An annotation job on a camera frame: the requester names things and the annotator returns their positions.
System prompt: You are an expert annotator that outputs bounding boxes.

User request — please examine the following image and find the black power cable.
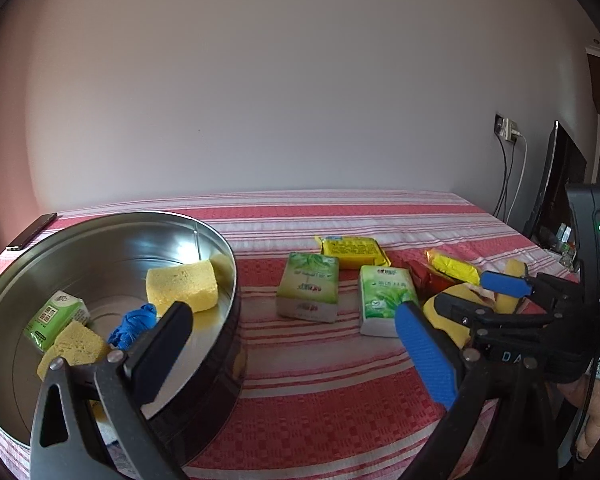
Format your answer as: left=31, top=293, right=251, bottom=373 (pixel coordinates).
left=493, top=134, right=517, bottom=221

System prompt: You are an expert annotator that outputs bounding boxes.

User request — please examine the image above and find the red white striped bedsheet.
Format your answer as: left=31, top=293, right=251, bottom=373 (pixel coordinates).
left=0, top=188, right=581, bottom=480

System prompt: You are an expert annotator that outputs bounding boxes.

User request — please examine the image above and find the yellow tissue pack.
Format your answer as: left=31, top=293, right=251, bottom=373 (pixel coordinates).
left=315, top=236, right=391, bottom=270

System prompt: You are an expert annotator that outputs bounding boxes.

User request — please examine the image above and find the black smartphone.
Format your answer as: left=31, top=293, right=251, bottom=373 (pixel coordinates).
left=6, top=212, right=58, bottom=252

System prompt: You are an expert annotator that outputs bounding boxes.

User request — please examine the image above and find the black right tracker camera unit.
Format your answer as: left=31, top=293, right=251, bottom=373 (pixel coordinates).
left=559, top=184, right=600, bottom=479

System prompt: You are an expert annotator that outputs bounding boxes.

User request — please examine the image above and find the beige snack wrapper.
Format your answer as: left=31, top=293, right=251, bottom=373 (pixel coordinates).
left=465, top=283, right=496, bottom=308

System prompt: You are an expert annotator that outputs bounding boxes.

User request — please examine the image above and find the blue knitted cloth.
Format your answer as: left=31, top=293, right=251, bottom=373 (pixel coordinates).
left=107, top=304, right=157, bottom=351

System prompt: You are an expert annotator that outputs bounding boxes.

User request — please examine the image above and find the yellow green scouring sponge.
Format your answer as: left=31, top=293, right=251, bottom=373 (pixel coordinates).
left=495, top=259, right=530, bottom=314

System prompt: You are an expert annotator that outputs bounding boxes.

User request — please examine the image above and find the yellow sponge front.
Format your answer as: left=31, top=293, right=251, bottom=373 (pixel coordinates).
left=145, top=260, right=219, bottom=316

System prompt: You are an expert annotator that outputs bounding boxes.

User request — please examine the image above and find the wall power socket with plugs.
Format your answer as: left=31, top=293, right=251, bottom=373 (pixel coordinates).
left=494, top=114, right=520, bottom=143

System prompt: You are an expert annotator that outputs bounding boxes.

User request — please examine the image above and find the yellow snack wrapper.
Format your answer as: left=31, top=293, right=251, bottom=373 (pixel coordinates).
left=425, top=248, right=480, bottom=286

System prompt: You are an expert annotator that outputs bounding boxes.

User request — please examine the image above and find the round metal tin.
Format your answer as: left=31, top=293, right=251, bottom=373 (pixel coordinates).
left=0, top=211, right=246, bottom=479

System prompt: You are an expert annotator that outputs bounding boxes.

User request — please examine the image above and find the person's right hand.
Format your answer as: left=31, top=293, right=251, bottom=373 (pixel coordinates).
left=557, top=375, right=600, bottom=460

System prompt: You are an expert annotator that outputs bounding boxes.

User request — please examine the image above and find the large yellow sponge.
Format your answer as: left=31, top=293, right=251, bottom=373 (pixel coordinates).
left=422, top=284, right=488, bottom=348

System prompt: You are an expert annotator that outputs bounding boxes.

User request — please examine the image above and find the yellow sponge in tin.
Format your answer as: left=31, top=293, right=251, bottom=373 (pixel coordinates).
left=36, top=321, right=110, bottom=380

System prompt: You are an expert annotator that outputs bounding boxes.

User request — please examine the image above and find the green tissue pack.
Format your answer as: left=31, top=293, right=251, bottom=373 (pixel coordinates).
left=23, top=290, right=91, bottom=352
left=358, top=266, right=419, bottom=338
left=275, top=252, right=339, bottom=323

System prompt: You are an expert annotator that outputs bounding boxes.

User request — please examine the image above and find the white power cable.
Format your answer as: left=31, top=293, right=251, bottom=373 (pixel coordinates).
left=507, top=131, right=529, bottom=224

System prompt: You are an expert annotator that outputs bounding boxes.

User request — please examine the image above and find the black flat television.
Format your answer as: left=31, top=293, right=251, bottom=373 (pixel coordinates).
left=522, top=120, right=588, bottom=247

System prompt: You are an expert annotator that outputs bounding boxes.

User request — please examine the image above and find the red snack wrapper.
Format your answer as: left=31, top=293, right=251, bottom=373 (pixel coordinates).
left=405, top=259, right=456, bottom=297

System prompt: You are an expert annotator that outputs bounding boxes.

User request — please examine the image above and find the green tissue pack in tin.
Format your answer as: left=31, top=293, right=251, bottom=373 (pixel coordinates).
left=23, top=290, right=91, bottom=352

